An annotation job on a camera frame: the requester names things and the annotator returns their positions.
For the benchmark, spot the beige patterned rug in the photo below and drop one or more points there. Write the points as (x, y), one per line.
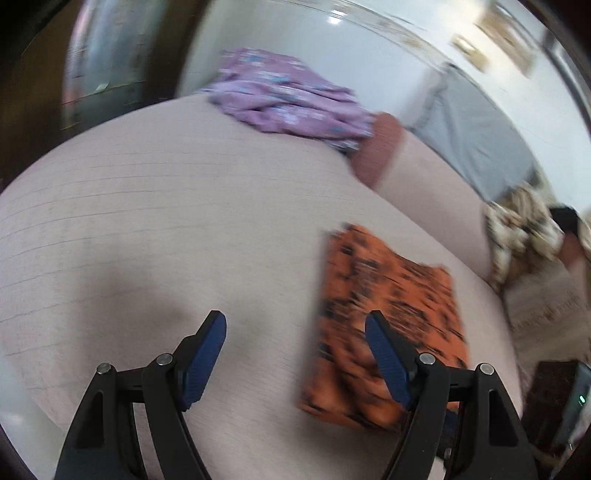
(545, 300)

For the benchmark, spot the beige checked mattress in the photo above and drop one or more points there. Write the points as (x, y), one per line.
(138, 207)

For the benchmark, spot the dark brown object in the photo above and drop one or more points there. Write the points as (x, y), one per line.
(545, 401)

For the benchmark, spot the cream patterned cloth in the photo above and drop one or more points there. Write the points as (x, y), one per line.
(512, 230)

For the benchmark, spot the beige bolster with reddish end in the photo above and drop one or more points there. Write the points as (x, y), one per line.
(429, 184)

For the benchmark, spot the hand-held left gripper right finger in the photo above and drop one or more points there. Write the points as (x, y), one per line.
(388, 364)

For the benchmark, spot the orange black floral garment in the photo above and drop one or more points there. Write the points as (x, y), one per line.
(397, 286)

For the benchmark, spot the small wooden wall frame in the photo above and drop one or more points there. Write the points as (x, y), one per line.
(468, 50)

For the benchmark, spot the wooden door with stained glass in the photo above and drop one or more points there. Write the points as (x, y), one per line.
(106, 60)

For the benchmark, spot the large wooden wall frame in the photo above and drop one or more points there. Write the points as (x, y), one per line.
(508, 32)

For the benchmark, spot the purple floral cloth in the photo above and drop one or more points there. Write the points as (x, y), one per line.
(277, 97)

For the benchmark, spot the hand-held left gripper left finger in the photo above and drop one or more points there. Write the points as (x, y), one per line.
(203, 364)

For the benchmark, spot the grey bedsheet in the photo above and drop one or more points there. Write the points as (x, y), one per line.
(475, 138)

